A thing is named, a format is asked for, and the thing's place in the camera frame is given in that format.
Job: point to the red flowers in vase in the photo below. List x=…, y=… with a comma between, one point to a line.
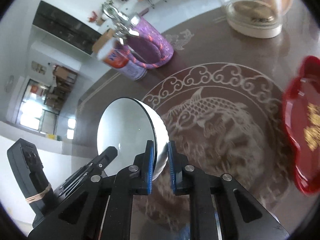
x=93, y=17

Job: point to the black display cabinet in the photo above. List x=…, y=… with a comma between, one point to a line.
x=62, y=27

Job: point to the purple and orange tin can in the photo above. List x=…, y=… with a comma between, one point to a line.
x=117, y=57

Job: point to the glass electric kettle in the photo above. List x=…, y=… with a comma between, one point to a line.
x=250, y=17

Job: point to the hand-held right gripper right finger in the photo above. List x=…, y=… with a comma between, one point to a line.
x=172, y=165

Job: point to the red flower-shaped plate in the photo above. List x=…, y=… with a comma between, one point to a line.
x=300, y=130

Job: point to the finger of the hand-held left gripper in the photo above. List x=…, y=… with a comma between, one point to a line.
x=107, y=155

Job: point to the purple jar with metal lid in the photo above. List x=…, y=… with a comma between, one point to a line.
x=150, y=45

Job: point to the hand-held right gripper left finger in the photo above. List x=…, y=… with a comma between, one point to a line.
x=149, y=165

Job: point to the tan rubber band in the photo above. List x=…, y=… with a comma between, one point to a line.
x=37, y=195

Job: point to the white ribbed bowl black rim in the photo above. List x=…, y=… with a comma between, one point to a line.
x=125, y=127

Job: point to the glass sliding door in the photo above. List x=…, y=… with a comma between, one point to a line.
x=37, y=105

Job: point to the cardboard box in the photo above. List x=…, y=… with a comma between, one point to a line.
x=103, y=41

